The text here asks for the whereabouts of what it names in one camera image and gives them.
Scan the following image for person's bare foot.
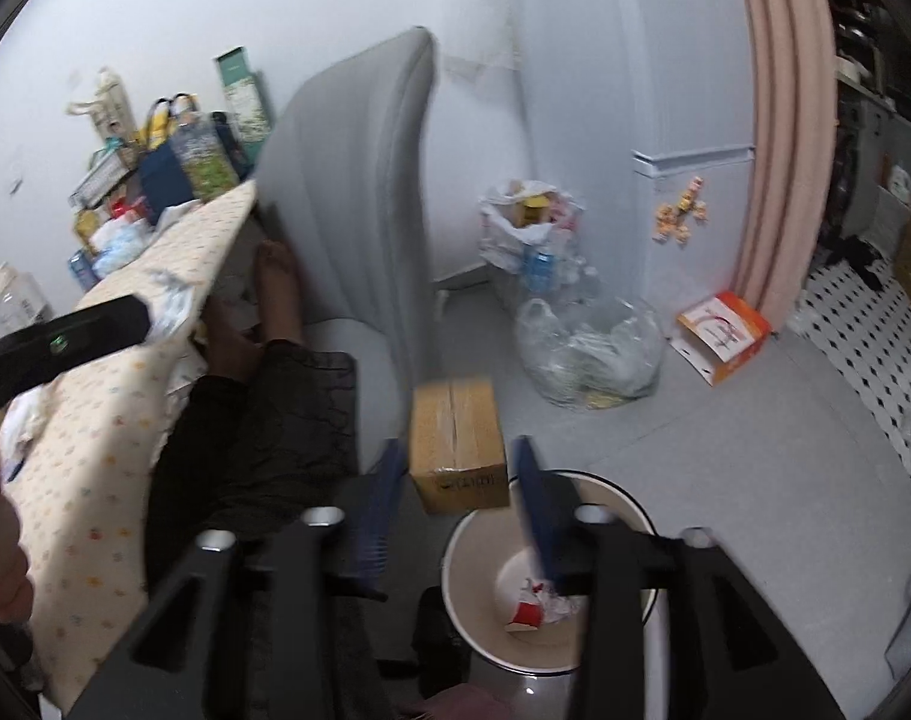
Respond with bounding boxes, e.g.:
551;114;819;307
253;238;305;347

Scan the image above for white round bin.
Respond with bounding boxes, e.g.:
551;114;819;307
439;468;661;677

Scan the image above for yellow figure magnets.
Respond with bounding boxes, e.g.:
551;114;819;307
652;175;709;245

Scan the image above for printed paper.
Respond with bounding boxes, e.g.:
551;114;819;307
143;269;202;339

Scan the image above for pink curtain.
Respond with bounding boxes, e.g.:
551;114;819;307
729;0;841;332

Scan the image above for navy tote bag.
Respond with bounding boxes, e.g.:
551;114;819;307
136;94;244;223

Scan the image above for dark cluttered shelf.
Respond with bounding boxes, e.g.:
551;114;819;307
822;0;911;241

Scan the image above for white perforated mat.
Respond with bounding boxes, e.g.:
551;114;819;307
789;253;911;482

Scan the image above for red white paper wrapper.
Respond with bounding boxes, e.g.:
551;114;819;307
504;577;586;633

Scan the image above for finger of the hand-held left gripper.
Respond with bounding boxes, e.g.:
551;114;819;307
69;294;155;365

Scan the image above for white full plastic bag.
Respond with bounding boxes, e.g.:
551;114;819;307
477;178;589;310

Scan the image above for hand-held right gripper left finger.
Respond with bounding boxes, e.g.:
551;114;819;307
69;437;410;720

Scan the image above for white hanging plastic bag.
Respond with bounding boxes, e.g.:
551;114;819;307
443;0;533;87

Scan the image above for clear plastic bag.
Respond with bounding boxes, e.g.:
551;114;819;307
513;292;667;413

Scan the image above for person's leg black pants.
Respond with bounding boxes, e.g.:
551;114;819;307
145;292;398;720

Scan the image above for brown cardboard box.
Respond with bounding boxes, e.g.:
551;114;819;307
408;376;511;518

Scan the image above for orange white box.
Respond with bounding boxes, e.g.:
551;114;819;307
669;290;774;388

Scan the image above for beige paper carrier bag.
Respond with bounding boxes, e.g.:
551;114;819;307
64;67;139;148

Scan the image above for plastic bottle blue label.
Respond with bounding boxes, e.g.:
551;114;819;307
522;247;559;294

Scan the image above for white fridge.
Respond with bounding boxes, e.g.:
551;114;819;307
424;0;761;332

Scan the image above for green tall carton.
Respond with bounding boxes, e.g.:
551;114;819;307
214;46;274;148

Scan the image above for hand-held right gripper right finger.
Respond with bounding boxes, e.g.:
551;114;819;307
510;433;847;720

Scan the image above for grey chair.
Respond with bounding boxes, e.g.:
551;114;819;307
255;25;439;478

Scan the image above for blue drink can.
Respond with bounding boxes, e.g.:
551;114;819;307
66;250;101;293

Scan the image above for black cloth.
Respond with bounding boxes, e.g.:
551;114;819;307
822;235;889;290

